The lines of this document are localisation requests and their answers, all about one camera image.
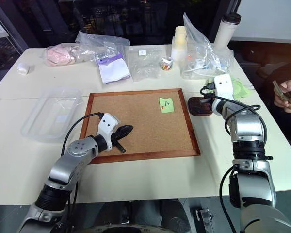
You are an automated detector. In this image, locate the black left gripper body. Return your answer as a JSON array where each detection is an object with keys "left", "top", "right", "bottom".
[{"left": 110, "top": 128, "right": 127, "bottom": 154}]

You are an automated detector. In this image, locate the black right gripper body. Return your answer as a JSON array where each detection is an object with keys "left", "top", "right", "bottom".
[{"left": 200, "top": 97, "right": 215, "bottom": 108}]

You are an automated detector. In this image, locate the small brown tray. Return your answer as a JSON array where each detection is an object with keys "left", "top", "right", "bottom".
[{"left": 187, "top": 96, "right": 214, "bottom": 117}]

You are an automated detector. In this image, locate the green sticky note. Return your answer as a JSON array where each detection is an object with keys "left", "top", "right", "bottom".
[{"left": 159, "top": 97, "right": 175, "bottom": 114}]

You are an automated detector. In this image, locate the small jar of coloured pushpins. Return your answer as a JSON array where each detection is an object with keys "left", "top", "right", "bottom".
[{"left": 160, "top": 56, "right": 174, "bottom": 71}]

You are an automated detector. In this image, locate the clear plastic box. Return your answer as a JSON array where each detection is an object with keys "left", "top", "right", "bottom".
[{"left": 19, "top": 87, "right": 84, "bottom": 144}]

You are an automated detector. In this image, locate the bystander hand under phone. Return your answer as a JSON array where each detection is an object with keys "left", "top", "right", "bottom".
[{"left": 273, "top": 95, "right": 290, "bottom": 109}]

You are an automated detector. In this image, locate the bystander hand gripping phone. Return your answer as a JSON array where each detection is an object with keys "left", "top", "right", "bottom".
[{"left": 279, "top": 78, "right": 291, "bottom": 92}]

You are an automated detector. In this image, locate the wood framed cork board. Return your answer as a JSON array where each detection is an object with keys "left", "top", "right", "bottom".
[{"left": 79, "top": 88, "right": 201, "bottom": 165}]

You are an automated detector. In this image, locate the green cloth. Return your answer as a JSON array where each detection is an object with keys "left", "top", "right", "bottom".
[{"left": 229, "top": 77, "right": 252, "bottom": 100}]

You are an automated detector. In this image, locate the bag with white purple paper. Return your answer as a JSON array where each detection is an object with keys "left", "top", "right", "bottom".
[{"left": 95, "top": 51, "right": 132, "bottom": 85}]

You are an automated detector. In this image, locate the cream plastic bottle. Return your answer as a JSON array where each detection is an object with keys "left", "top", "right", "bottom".
[{"left": 171, "top": 26, "right": 188, "bottom": 63}]

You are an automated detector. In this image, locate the clear zip bag with label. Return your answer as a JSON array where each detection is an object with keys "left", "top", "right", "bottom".
[{"left": 126, "top": 46, "right": 163, "bottom": 83}]

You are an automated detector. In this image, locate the white thermos with dark lid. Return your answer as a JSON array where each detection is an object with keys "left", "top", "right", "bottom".
[{"left": 213, "top": 12, "right": 242, "bottom": 50}]

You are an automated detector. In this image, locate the bystander phone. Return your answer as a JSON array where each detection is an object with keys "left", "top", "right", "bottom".
[{"left": 272, "top": 80, "right": 291, "bottom": 105}]

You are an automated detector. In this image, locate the bystander in dark clothing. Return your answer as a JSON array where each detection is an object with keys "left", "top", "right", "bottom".
[{"left": 256, "top": 62, "right": 291, "bottom": 157}]

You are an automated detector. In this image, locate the dark rounded shape under table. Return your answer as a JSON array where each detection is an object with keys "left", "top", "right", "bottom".
[{"left": 129, "top": 198, "right": 190, "bottom": 233}]

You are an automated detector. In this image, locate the crumpled clear plastic bag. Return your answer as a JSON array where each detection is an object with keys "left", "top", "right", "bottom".
[{"left": 75, "top": 31, "right": 131, "bottom": 62}]

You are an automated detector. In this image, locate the plastic bag with pink contents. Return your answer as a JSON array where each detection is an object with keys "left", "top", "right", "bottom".
[{"left": 43, "top": 44, "right": 81, "bottom": 67}]

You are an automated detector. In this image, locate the white tape roll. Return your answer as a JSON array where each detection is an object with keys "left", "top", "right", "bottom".
[{"left": 16, "top": 62, "right": 30, "bottom": 76}]

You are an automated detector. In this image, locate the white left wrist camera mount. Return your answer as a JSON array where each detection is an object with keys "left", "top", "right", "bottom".
[{"left": 97, "top": 113, "right": 120, "bottom": 152}]

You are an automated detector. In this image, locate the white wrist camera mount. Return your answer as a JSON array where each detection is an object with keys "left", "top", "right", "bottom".
[
  {"left": 214, "top": 74, "right": 234, "bottom": 100},
  {"left": 97, "top": 113, "right": 120, "bottom": 152}
]

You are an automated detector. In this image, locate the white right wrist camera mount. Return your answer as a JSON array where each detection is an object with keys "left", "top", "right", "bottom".
[{"left": 214, "top": 74, "right": 234, "bottom": 100}]

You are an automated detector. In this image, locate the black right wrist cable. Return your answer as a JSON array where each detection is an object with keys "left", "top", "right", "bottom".
[{"left": 199, "top": 83, "right": 268, "bottom": 146}]

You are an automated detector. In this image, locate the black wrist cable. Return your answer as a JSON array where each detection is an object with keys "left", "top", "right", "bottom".
[
  {"left": 61, "top": 112, "right": 104, "bottom": 156},
  {"left": 199, "top": 83, "right": 268, "bottom": 146}
]

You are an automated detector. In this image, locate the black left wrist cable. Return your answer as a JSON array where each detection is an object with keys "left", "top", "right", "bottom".
[{"left": 61, "top": 112, "right": 104, "bottom": 156}]

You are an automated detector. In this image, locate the large clear bag with cables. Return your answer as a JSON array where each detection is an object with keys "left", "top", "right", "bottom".
[{"left": 180, "top": 12, "right": 234, "bottom": 81}]

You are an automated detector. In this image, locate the black left upper arm cable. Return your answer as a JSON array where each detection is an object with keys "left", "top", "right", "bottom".
[{"left": 67, "top": 181, "right": 79, "bottom": 206}]

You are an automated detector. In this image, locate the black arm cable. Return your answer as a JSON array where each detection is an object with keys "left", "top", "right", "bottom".
[
  {"left": 219, "top": 166, "right": 236, "bottom": 220},
  {"left": 67, "top": 181, "right": 79, "bottom": 206}
]

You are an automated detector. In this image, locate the black right upper arm cable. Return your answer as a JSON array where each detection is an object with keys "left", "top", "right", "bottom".
[{"left": 219, "top": 166, "right": 236, "bottom": 220}]

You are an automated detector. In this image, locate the black metal bracket under table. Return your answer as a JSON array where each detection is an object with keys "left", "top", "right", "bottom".
[{"left": 194, "top": 207, "right": 216, "bottom": 233}]

